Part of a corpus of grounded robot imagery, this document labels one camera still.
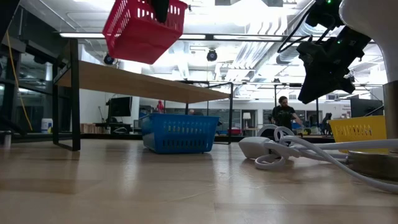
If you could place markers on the red plastic basket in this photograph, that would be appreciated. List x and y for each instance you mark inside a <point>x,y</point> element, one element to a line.
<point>140,40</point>

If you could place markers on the white plastic bucket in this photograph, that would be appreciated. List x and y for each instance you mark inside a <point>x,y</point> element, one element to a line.
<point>46,126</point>

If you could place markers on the black metal table frame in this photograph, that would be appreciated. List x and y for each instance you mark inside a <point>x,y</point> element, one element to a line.
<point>109,136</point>

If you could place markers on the person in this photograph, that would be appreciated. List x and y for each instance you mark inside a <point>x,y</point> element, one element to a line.
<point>284,113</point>
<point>192,112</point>
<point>160,107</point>

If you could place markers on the black round ceiling device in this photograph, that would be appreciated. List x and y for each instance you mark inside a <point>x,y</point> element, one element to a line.
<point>109,59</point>
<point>212,55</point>

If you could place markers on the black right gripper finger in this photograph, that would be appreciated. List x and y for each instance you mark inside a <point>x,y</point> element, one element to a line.
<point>323,85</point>

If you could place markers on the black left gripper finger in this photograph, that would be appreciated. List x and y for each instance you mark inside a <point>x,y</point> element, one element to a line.
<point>161,11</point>

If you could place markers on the blue plastic basket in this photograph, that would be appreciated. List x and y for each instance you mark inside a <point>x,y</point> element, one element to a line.
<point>180,133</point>

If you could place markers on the yellow plastic basket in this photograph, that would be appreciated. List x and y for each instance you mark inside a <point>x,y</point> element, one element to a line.
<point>357,130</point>

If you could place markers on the white mushroom table lamp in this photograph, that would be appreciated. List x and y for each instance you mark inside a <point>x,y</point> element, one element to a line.
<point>373,18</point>

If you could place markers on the wooden desk shelf riser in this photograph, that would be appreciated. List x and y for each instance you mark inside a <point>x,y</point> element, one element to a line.
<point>124,82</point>

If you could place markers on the black computer monitor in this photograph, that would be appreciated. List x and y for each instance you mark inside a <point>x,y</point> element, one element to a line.
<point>119,107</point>
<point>367,107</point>

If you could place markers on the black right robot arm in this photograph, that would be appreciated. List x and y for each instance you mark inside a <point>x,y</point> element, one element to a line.
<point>325,12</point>

